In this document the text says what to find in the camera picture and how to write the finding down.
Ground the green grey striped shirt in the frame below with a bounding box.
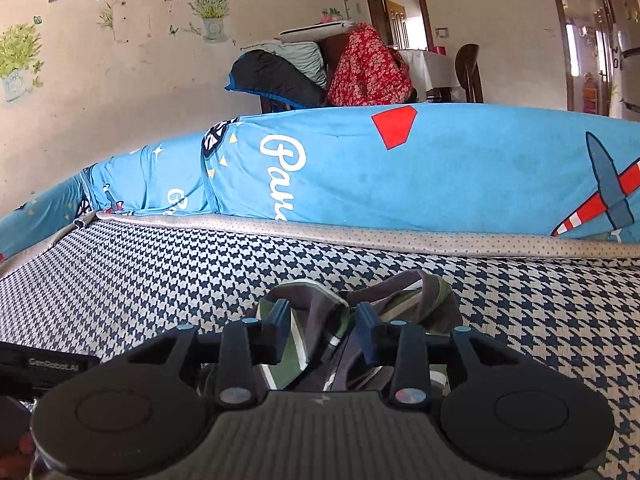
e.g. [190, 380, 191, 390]
[197, 269, 463, 393]

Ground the houndstooth bed mat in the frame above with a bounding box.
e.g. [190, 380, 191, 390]
[0, 210, 640, 478]

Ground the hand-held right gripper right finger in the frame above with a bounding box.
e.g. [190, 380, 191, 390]
[354, 302, 523, 408]

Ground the light green pillow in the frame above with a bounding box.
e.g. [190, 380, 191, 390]
[241, 40, 328, 88]

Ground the white tablecloth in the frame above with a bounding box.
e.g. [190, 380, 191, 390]
[397, 49, 461, 92]

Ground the blue printed quilt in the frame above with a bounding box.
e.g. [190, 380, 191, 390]
[0, 102, 640, 263]

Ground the white flat cushion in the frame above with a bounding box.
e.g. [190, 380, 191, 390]
[277, 20, 358, 43]

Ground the green plant wall sticker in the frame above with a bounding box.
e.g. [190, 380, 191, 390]
[0, 22, 46, 103]

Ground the red floral cloth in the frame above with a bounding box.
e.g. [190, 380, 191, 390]
[327, 23, 418, 107]

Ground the grey refrigerator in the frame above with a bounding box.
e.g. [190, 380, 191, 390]
[606, 0, 640, 123]

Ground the black pillow blue trim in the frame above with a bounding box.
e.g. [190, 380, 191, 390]
[225, 49, 328, 110]

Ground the lavender pot wall sticker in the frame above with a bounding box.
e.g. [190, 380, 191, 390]
[189, 0, 236, 43]

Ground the dark wooden chair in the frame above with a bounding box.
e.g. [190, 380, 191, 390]
[454, 43, 485, 104]

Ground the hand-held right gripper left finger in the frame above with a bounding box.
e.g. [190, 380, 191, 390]
[127, 299, 291, 408]

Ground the brown wooden door frame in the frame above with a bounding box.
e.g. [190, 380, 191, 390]
[365, 0, 436, 52]
[549, 0, 618, 116]

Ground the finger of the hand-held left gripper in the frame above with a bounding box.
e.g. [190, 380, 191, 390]
[0, 341, 101, 392]

